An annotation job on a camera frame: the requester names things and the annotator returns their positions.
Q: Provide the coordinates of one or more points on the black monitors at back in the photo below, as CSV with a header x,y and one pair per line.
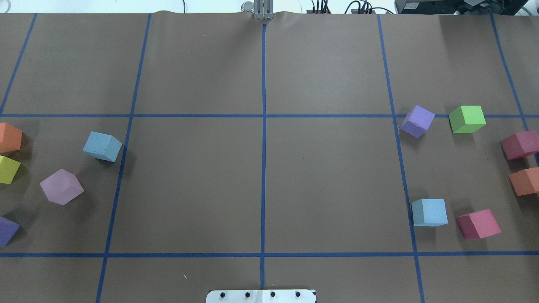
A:
x,y
459,7

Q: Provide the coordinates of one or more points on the purple block far left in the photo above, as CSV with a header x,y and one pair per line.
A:
x,y
7,231

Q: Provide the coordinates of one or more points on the white metal mounting plate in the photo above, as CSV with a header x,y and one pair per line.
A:
x,y
262,296

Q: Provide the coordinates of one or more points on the green foam block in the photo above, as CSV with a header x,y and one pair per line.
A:
x,y
467,119

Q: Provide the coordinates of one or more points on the magenta block far right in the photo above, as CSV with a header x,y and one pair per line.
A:
x,y
520,145

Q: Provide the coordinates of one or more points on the purple foam block right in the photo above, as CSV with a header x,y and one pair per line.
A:
x,y
417,121

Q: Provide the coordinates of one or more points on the light blue block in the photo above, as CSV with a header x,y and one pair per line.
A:
x,y
102,146
429,212

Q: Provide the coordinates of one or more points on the orange foam block right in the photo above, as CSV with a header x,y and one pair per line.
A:
x,y
525,181

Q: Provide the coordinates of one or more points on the light pink foam block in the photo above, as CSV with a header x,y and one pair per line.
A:
x,y
61,187

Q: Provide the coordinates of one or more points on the magenta block near front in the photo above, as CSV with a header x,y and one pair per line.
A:
x,y
478,225

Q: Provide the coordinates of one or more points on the orange foam block left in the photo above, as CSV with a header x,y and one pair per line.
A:
x,y
10,138

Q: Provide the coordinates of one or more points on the aluminium post clamp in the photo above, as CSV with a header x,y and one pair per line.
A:
x,y
260,9

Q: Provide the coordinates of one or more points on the magenta block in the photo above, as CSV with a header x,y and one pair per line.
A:
x,y
478,225
520,145

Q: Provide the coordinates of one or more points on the yellow foam block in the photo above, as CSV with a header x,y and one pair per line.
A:
x,y
8,169

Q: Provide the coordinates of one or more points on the orange foam block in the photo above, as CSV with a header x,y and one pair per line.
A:
x,y
10,138
525,181

